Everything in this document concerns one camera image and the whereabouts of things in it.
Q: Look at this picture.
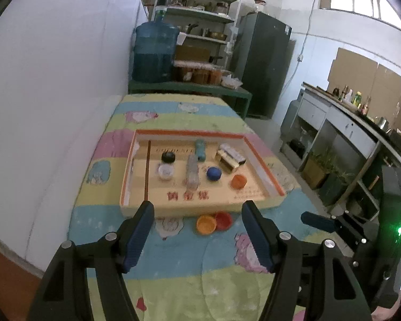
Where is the red bottle cap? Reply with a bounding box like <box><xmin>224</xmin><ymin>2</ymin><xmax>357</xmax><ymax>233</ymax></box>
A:
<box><xmin>214</xmin><ymin>212</ymin><xmax>233</xmax><ymax>231</ymax></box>

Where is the white bottle cap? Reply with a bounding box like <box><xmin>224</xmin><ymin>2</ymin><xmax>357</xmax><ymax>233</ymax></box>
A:
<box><xmin>158</xmin><ymin>163</ymin><xmax>174</xmax><ymax>181</ymax></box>

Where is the light orange bottle cap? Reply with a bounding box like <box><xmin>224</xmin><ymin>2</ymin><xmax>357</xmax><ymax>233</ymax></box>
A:
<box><xmin>196</xmin><ymin>215</ymin><xmax>217</xmax><ymax>235</ymax></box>

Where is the clear patterned rectangular case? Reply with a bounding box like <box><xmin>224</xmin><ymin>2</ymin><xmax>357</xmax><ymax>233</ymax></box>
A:
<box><xmin>186</xmin><ymin>154</ymin><xmax>200</xmax><ymax>190</ymax></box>

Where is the black bottle cap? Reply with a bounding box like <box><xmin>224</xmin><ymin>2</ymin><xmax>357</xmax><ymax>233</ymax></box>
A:
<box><xmin>161</xmin><ymin>151</ymin><xmax>176</xmax><ymax>164</ymax></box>

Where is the blue bottle cap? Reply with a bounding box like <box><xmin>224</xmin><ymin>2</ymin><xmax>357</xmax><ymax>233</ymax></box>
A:
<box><xmin>206</xmin><ymin>167</ymin><xmax>222</xmax><ymax>182</ymax></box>

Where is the small gold box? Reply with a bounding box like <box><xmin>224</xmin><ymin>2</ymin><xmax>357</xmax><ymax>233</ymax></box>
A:
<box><xmin>215</xmin><ymin>149</ymin><xmax>240</xmax><ymax>174</ymax></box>

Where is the teal floral box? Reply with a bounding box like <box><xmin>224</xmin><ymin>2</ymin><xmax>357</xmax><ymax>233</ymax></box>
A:
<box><xmin>195</xmin><ymin>139</ymin><xmax>206</xmax><ymax>162</ymax></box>

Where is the white Hello Kitty box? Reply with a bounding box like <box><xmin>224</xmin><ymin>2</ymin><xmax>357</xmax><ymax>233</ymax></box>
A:
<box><xmin>219</xmin><ymin>143</ymin><xmax>246</xmax><ymax>165</ymax></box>

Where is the person's right hand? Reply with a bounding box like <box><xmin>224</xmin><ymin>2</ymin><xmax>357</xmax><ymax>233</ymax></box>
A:
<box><xmin>372</xmin><ymin>290</ymin><xmax>401</xmax><ymax>321</ymax></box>

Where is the potted green plant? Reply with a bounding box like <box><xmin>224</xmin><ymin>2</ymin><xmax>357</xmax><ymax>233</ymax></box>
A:
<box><xmin>301</xmin><ymin>149</ymin><xmax>336</xmax><ymax>190</ymax></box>

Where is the shallow orange rimmed cardboard tray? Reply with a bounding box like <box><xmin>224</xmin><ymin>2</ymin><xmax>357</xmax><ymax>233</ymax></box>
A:
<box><xmin>119</xmin><ymin>130</ymin><xmax>286</xmax><ymax>217</ymax></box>

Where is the white kitchen counter cabinet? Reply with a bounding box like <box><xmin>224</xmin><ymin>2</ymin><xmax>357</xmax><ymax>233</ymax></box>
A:
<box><xmin>280</xmin><ymin>85</ymin><xmax>401</xmax><ymax>220</ymax></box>

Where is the grey gas cylinder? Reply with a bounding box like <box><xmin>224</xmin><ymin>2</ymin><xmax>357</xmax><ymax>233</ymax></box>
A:
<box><xmin>280</xmin><ymin>100</ymin><xmax>300</xmax><ymax>137</ymax></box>

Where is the green low bench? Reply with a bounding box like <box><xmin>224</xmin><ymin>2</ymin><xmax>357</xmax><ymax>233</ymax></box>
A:
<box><xmin>128</xmin><ymin>81</ymin><xmax>252</xmax><ymax>119</ymax></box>

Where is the brown wooden door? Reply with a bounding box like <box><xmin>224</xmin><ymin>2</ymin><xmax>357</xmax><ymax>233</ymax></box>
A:
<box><xmin>0</xmin><ymin>253</ymin><xmax>40</xmax><ymax>320</ymax></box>

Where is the white plastic bag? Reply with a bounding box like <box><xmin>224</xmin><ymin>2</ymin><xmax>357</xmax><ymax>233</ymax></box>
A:
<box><xmin>221</xmin><ymin>75</ymin><xmax>242</xmax><ymax>89</ymax></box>

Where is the cardboard box on shelf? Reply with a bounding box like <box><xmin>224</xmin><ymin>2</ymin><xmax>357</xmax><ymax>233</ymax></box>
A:
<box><xmin>174</xmin><ymin>46</ymin><xmax>210</xmax><ymax>62</ymax></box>

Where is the blue water jug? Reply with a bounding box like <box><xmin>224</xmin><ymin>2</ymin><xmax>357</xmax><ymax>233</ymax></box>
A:
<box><xmin>132</xmin><ymin>7</ymin><xmax>179</xmax><ymax>83</ymax></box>

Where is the dark green refrigerator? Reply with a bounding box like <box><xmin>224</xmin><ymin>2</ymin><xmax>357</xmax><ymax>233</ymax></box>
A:
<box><xmin>229</xmin><ymin>12</ymin><xmax>292</xmax><ymax>119</ymax></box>

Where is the green white storage shelf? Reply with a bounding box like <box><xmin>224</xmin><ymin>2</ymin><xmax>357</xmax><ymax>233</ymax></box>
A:
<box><xmin>155</xmin><ymin>0</ymin><xmax>242</xmax><ymax>69</ymax></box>

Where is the cardboard sheet on wall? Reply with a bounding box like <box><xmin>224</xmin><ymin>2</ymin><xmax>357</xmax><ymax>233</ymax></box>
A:
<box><xmin>327</xmin><ymin>48</ymin><xmax>401</xmax><ymax>131</ymax></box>

